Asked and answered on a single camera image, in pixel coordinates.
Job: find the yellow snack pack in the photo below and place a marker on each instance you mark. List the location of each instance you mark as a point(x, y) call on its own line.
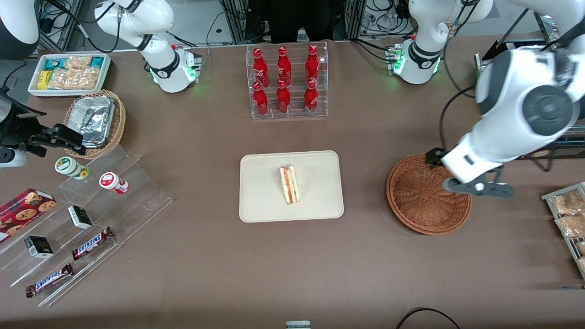
point(44, 80)

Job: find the small black carton box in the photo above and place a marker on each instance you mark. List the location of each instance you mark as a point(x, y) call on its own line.
point(80, 217)
point(39, 247)

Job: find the red cola bottle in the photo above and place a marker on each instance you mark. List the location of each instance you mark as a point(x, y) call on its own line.
point(284, 66)
point(283, 98)
point(260, 66)
point(260, 100)
point(311, 98)
point(312, 64)

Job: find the clear acrylic bottle rack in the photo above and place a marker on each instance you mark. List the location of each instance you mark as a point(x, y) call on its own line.
point(295, 112)

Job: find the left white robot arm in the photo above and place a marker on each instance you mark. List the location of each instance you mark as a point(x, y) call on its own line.
point(507, 91)

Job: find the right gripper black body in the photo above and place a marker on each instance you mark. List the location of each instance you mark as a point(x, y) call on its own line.
point(16, 124)

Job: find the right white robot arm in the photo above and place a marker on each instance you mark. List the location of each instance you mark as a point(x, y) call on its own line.
point(160, 18)

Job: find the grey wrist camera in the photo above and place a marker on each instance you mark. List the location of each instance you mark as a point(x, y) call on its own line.
point(13, 158)
point(498, 189)

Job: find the clear acrylic stepped display stand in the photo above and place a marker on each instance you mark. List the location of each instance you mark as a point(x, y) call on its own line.
point(137, 201)

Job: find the black control box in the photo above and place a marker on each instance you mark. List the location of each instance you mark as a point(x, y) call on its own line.
point(483, 59)

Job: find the green lidded yogurt cup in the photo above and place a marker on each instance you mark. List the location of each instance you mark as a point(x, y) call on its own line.
point(69, 166)

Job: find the black framed display case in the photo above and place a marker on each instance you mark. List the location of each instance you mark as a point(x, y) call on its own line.
point(566, 147)

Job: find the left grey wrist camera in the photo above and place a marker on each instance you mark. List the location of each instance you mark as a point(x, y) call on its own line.
point(498, 189)

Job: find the red lidded yogurt cup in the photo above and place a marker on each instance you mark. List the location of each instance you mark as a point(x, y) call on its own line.
point(112, 182)

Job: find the triangle sandwich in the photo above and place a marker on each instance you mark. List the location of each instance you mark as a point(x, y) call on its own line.
point(290, 185)

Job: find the white snack bin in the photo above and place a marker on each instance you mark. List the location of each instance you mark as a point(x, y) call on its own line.
point(34, 89)

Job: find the cream rectangular plastic tray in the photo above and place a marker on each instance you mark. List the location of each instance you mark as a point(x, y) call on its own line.
point(265, 187)

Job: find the silver foil container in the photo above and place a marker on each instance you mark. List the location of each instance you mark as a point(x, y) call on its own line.
point(93, 121)

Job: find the Snickers chocolate bar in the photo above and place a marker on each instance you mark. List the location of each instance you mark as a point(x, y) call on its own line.
point(91, 243)
point(49, 279)

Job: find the large rice cracker bag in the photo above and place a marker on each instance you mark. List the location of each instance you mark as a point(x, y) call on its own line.
point(73, 78)

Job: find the red tartan cookie box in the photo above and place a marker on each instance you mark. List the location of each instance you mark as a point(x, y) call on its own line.
point(25, 210)

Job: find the teal snack pack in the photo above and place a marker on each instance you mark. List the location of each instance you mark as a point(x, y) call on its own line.
point(53, 64)
point(97, 62)

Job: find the small rice cracker bag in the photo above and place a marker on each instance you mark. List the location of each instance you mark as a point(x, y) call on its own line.
point(77, 62)

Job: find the brown wicker basket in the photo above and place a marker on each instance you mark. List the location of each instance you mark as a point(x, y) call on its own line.
point(420, 201)

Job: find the clear bag of crackers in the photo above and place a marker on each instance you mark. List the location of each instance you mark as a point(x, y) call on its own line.
point(582, 265)
point(571, 226)
point(581, 247)
point(569, 203)

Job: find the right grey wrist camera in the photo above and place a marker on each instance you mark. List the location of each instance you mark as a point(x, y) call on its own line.
point(13, 158)

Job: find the light wicker basket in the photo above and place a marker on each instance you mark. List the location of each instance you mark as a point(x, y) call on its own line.
point(119, 123)

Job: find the person in black trousers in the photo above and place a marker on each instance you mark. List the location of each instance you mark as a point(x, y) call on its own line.
point(292, 18)

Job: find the small grey device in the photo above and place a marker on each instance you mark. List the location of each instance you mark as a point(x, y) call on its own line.
point(298, 325)

